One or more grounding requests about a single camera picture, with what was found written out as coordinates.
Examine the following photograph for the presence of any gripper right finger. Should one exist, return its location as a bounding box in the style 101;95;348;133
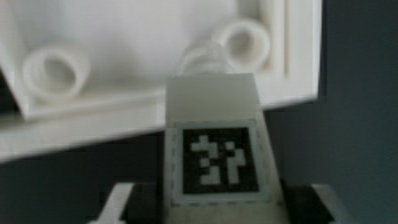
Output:
311;184;355;224

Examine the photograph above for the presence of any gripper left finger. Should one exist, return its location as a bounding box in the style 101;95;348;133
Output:
87;183;135;224

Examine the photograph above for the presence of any white table leg four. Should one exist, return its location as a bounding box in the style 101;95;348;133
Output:
163;41;290;224

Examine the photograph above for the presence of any white square tabletop part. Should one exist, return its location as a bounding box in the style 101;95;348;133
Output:
0;0;325;164

